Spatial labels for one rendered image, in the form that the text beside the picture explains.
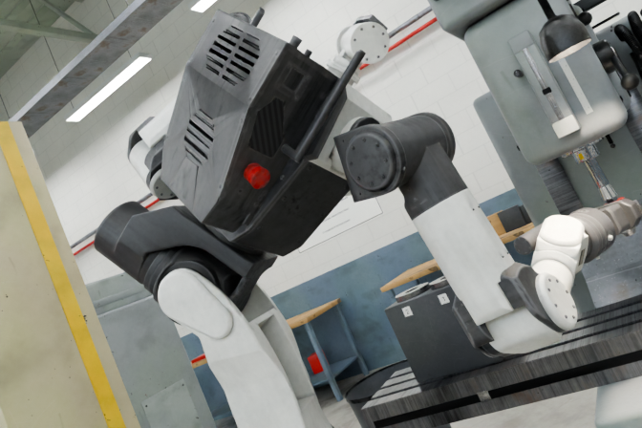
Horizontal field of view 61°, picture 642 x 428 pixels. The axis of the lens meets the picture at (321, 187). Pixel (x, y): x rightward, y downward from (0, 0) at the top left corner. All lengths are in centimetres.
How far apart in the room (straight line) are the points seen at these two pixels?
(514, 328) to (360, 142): 32
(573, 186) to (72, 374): 170
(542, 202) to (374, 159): 97
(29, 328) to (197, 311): 124
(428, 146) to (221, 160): 29
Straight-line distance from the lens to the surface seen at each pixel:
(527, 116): 116
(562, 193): 162
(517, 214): 502
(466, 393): 128
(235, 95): 78
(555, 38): 98
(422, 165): 75
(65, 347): 215
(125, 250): 101
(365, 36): 91
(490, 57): 118
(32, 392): 206
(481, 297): 75
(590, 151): 122
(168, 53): 760
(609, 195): 123
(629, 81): 112
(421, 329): 132
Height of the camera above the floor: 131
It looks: 7 degrees up
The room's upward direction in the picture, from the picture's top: 25 degrees counter-clockwise
